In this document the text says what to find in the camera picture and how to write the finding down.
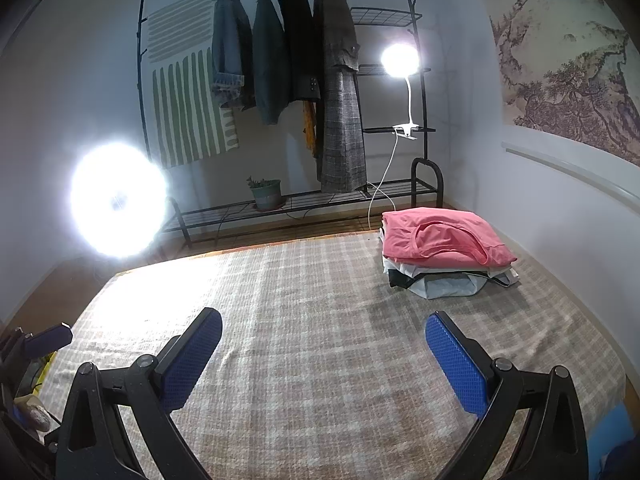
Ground black folded garment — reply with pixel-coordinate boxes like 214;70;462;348
387;267;496;291

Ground black jacket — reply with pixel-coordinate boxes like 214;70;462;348
278;0;323;103

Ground white clip lamp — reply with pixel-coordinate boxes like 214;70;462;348
380;42;423;141

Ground yellow plastic object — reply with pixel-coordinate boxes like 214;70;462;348
32;352;57;391

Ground light blue cloth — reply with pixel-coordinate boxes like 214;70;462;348
585;402;633;463

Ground white wall rail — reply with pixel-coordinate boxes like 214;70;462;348
501;140;640;208

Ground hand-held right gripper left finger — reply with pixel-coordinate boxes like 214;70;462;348
52;306;223;480

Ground landscape wall poster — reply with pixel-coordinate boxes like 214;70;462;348
475;0;640;166

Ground black metal clothes rack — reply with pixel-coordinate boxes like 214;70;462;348
136;0;446;251

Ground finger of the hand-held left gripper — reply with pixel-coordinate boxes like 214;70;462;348
20;324;73;361

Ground yellow scarf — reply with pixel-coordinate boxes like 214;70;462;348
301;100;319;158

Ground ring light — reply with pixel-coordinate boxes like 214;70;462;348
69;140;168;261

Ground plaid beige blanket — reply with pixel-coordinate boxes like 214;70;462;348
37;227;628;480

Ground grey plaid coat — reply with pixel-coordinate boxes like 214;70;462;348
312;0;368;193

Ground white folded garment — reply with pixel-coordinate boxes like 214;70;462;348
381;252;521;288

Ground green striped wall cloth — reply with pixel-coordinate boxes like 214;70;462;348
145;0;241;170

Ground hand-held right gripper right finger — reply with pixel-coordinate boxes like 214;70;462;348
425;310;591;480

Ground dark green jacket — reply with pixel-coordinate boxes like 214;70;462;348
251;0;293;126

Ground denim jacket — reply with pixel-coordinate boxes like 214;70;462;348
210;0;256;111

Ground potted plant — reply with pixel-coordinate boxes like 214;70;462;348
246;175;283;212

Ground pink pants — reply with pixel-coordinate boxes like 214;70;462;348
381;206;518;268

